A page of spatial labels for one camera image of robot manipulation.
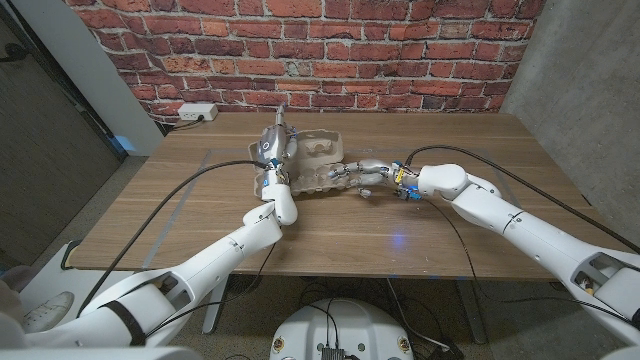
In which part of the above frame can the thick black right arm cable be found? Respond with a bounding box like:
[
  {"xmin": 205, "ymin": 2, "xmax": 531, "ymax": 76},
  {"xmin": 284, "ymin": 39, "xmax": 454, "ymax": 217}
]
[{"xmin": 403, "ymin": 144, "xmax": 640, "ymax": 255}]

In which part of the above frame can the white table leg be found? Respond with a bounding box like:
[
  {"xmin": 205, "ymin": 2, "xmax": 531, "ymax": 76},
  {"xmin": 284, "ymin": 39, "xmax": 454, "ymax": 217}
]
[{"xmin": 202, "ymin": 273, "xmax": 231, "ymax": 335}]

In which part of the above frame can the brown cardboard egg carton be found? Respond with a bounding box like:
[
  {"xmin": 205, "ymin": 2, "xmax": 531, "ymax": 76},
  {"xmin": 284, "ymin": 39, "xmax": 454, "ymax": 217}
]
[{"xmin": 248, "ymin": 128, "xmax": 354, "ymax": 200}]

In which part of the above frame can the white flat base plate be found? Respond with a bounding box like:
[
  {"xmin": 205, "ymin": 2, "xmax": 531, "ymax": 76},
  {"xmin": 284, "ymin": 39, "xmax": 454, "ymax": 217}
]
[{"xmin": 18, "ymin": 242, "xmax": 136, "ymax": 306}]

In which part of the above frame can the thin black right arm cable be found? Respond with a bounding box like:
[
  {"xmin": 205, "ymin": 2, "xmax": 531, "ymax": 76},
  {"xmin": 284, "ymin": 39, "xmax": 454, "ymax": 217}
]
[{"xmin": 427, "ymin": 199, "xmax": 632, "ymax": 324}]

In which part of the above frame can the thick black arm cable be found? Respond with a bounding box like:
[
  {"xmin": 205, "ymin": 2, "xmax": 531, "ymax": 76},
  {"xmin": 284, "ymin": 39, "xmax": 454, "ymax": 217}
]
[
  {"xmin": 74, "ymin": 158, "xmax": 270, "ymax": 319},
  {"xmin": 403, "ymin": 144, "xmax": 640, "ymax": 255}
]

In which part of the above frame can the grey table leg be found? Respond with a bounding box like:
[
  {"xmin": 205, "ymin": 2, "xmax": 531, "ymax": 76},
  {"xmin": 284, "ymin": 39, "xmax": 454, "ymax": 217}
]
[{"xmin": 454, "ymin": 279, "xmax": 489, "ymax": 345}]

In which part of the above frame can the white power strip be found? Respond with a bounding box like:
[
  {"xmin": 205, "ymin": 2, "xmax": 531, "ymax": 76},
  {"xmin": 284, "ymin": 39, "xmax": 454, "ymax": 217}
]
[{"xmin": 177, "ymin": 103, "xmax": 220, "ymax": 122}]

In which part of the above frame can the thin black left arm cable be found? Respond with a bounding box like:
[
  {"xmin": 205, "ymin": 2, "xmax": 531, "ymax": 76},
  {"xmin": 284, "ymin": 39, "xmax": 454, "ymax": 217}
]
[{"xmin": 144, "ymin": 241, "xmax": 278, "ymax": 339}]

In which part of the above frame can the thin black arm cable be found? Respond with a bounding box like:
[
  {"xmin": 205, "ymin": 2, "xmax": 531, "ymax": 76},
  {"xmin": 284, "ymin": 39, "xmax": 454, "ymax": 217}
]
[
  {"xmin": 427, "ymin": 199, "xmax": 632, "ymax": 324},
  {"xmin": 144, "ymin": 241, "xmax": 278, "ymax": 339}
]

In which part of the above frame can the black door handle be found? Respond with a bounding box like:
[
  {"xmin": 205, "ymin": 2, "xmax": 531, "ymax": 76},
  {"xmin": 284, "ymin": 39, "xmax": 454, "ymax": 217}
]
[{"xmin": 0, "ymin": 42, "xmax": 29, "ymax": 64}]

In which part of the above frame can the black power cable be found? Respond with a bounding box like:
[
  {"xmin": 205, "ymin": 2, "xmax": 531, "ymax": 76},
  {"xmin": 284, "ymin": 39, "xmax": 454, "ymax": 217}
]
[{"xmin": 154, "ymin": 114, "xmax": 206, "ymax": 136}]

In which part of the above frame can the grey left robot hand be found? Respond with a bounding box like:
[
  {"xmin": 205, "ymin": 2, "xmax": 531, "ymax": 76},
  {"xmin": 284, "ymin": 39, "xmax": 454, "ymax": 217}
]
[{"xmin": 255, "ymin": 103, "xmax": 300, "ymax": 172}]

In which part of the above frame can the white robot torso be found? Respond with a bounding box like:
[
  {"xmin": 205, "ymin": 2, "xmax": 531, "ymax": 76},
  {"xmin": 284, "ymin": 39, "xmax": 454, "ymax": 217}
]
[{"xmin": 269, "ymin": 298, "xmax": 415, "ymax": 360}]

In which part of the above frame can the white shoe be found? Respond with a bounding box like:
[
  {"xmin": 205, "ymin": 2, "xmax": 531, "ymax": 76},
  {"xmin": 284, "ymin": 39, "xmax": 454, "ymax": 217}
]
[{"xmin": 22, "ymin": 291, "xmax": 76, "ymax": 334}]

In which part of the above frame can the black round floor disc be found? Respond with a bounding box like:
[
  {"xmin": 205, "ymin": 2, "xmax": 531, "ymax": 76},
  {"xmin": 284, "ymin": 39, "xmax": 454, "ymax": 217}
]
[{"xmin": 228, "ymin": 273, "xmax": 264, "ymax": 296}]

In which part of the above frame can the dark grey door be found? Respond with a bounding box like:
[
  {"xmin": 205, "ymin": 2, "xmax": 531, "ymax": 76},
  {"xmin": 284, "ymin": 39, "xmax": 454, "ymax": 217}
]
[{"xmin": 0, "ymin": 0, "xmax": 126, "ymax": 266}]

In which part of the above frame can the white floor cable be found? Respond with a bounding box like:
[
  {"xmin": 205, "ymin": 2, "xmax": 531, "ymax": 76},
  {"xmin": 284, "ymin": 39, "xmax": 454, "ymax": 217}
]
[{"xmin": 385, "ymin": 278, "xmax": 451, "ymax": 350}]

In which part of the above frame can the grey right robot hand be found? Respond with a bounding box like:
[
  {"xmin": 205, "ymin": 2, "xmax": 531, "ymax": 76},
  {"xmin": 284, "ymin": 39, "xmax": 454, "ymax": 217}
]
[{"xmin": 327, "ymin": 158, "xmax": 409, "ymax": 199}]

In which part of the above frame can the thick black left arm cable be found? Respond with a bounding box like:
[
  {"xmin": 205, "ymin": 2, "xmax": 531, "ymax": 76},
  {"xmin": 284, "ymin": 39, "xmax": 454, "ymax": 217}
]
[{"xmin": 74, "ymin": 158, "xmax": 270, "ymax": 319}]

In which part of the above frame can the red brick printed backdrop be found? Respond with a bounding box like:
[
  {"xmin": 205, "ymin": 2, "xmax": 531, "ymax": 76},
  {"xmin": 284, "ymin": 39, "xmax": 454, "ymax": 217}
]
[{"xmin": 64, "ymin": 0, "xmax": 549, "ymax": 124}]

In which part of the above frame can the black power adapter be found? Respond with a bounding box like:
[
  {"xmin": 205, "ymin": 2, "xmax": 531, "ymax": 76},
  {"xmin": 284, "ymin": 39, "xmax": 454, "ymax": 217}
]
[{"xmin": 428, "ymin": 342, "xmax": 465, "ymax": 360}]

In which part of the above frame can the person leg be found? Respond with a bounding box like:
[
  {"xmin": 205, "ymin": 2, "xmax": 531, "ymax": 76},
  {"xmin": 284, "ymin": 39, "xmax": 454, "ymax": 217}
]
[{"xmin": 0, "ymin": 264, "xmax": 39, "ymax": 331}]

